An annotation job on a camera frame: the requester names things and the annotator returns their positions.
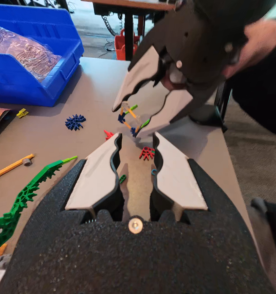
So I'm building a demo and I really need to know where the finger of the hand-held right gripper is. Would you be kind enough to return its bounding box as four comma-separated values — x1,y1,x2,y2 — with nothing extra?
112,45,164,112
136,87,196,137

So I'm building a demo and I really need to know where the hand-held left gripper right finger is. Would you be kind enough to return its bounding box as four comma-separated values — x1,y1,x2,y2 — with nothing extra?
151,132,209,215

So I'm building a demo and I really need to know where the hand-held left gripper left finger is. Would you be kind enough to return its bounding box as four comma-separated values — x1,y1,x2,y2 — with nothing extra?
65,132,124,214

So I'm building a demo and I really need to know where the orange rod blue connector frame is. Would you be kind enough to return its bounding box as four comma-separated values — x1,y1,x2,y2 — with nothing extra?
117,101,152,139

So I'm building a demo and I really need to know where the red connector pair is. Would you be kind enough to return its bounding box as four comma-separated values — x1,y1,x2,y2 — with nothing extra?
139,147,156,161

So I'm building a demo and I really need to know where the red bucket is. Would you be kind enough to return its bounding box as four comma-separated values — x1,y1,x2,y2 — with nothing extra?
114,29,141,61

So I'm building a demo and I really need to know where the black chair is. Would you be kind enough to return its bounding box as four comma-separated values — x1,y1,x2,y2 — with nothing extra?
189,81,233,134

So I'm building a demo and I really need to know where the blue snowflake connector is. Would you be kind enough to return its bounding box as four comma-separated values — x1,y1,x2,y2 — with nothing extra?
65,115,87,131

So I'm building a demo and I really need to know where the orange rod grey end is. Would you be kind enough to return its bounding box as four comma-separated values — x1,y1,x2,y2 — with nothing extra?
0,154,35,182

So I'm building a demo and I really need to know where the person's leg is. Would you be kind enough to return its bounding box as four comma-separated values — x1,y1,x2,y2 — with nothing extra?
251,198,276,276

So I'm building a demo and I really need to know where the blue plastic bin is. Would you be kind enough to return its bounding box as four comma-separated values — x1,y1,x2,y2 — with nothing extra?
0,17,85,107

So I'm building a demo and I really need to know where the clear plastic bag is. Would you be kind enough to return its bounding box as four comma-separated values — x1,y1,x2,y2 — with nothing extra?
0,23,63,83

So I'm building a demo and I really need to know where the green spiky chain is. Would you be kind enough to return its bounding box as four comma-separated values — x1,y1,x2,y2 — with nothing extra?
0,155,78,251

